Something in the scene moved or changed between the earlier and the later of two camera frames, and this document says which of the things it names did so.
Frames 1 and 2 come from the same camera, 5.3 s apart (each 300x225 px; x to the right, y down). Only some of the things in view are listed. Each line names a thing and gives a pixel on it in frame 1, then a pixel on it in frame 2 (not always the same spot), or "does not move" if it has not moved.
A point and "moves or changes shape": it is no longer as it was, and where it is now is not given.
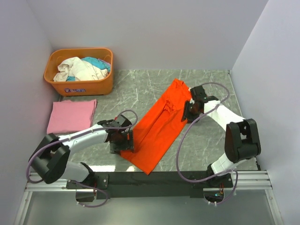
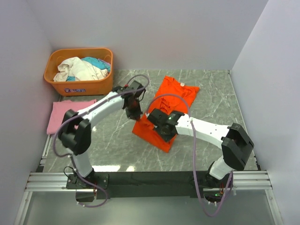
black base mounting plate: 160,184 does not move
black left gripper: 128,144 -> 136,115
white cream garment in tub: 80,70 does not move
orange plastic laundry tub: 103,86 does not move
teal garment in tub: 94,62 does not move
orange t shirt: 160,126 moves or changes shape
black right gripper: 186,114 -> 166,138
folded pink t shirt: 70,116 does not move
